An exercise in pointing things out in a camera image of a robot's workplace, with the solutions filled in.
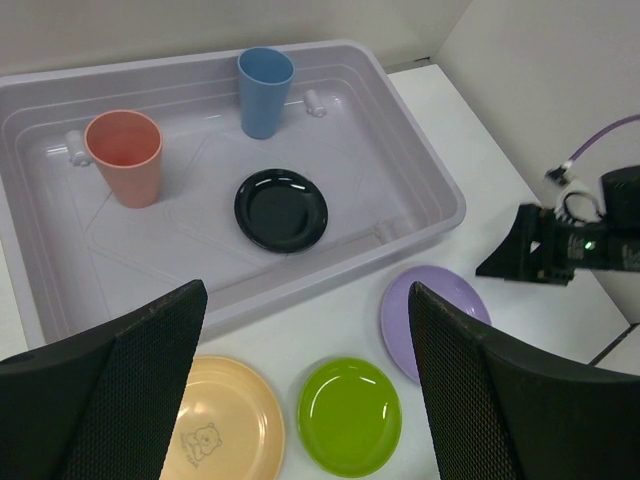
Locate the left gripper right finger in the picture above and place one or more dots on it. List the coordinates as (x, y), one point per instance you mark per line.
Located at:
(499, 408)

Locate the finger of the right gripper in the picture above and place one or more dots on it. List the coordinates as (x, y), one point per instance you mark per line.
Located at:
(511, 260)

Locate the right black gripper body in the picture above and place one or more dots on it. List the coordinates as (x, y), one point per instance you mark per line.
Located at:
(551, 250)

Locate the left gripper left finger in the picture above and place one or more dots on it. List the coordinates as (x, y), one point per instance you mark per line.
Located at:
(102, 404)

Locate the purple plastic plate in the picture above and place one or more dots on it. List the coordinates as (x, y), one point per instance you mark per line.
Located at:
(394, 311)

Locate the orange plastic plate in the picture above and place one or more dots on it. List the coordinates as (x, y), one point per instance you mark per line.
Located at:
(229, 425)

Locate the green plastic plate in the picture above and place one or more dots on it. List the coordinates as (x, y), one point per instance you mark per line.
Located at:
(349, 417)

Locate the black small plate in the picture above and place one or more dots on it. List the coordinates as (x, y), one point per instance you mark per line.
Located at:
(281, 211)

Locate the pink plastic cup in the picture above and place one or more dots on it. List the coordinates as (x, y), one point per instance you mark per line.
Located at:
(126, 147)

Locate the blue plastic cup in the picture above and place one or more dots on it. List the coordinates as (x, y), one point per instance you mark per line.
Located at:
(265, 77)

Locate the lavender plastic bin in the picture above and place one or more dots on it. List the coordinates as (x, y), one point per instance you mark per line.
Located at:
(77, 258)

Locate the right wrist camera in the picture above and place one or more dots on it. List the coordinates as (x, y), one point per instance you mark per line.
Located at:
(575, 203)

